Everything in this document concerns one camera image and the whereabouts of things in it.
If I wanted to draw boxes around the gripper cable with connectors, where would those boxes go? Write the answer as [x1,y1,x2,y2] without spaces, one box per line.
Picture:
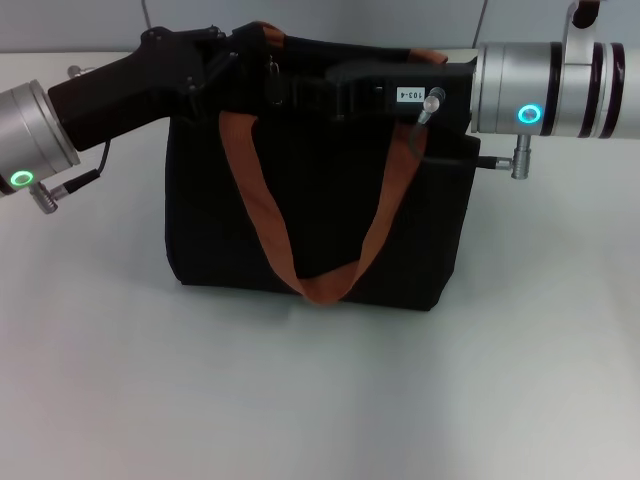
[408,86,532,182]
[28,65,112,216]

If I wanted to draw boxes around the black food bag brown handles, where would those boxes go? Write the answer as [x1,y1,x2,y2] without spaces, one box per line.
[163,20,484,314]

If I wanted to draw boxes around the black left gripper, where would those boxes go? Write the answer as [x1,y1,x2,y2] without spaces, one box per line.
[46,24,251,153]

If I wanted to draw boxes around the silver zipper pull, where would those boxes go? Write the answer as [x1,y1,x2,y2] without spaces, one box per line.
[266,55,285,107]

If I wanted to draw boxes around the right gripper cable with connectors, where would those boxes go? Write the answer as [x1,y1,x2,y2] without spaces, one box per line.
[408,86,532,182]

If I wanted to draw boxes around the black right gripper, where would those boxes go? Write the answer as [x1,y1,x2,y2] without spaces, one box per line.
[287,55,482,137]

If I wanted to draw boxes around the left gripper cable with connectors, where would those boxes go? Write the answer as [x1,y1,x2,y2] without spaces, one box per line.
[28,65,112,216]

